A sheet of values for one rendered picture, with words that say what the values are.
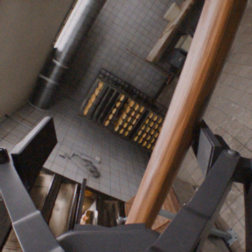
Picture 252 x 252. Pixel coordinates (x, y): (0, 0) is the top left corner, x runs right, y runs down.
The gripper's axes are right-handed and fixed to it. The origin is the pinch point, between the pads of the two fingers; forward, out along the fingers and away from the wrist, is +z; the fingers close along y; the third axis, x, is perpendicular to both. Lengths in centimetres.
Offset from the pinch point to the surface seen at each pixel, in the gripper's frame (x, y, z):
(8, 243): -113, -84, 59
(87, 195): -150, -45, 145
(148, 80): -93, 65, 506
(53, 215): -128, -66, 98
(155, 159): -1.8, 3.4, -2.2
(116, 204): -161, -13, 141
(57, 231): -129, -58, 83
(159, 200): -6.1, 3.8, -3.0
